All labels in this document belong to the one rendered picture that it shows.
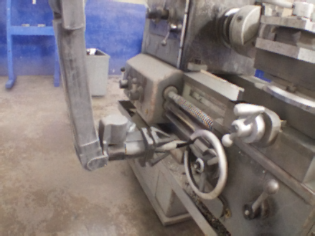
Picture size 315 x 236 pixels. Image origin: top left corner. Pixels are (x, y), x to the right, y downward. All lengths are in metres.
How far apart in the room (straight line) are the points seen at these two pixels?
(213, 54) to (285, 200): 0.87
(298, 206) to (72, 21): 0.59
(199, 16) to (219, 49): 0.21
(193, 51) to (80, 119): 0.78
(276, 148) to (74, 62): 0.48
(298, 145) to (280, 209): 0.17
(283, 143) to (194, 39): 0.76
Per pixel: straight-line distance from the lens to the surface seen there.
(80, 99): 0.53
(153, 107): 1.22
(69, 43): 0.49
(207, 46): 1.23
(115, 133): 0.61
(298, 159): 0.56
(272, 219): 0.65
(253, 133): 0.55
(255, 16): 1.13
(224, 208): 0.77
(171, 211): 1.41
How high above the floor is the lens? 1.06
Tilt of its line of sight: 22 degrees down
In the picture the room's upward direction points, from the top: 8 degrees clockwise
